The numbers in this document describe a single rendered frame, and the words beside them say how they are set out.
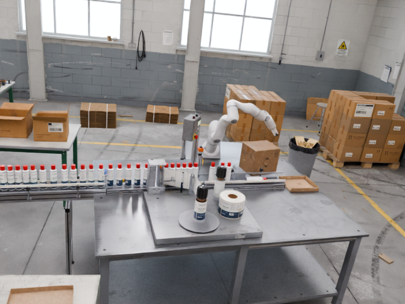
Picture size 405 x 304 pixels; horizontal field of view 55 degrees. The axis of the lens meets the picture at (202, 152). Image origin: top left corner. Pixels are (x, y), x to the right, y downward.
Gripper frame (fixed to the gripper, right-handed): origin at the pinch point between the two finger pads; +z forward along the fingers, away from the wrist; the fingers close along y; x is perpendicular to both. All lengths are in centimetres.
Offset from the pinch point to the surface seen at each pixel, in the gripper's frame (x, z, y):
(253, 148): -26.0, -23.1, 16.5
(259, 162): -27.8, -12.6, 27.1
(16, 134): -241, -100, -102
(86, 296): -138, -158, 135
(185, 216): -89, -93, 85
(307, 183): 2, 21, 55
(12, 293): -169, -180, 122
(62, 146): -201, -77, -71
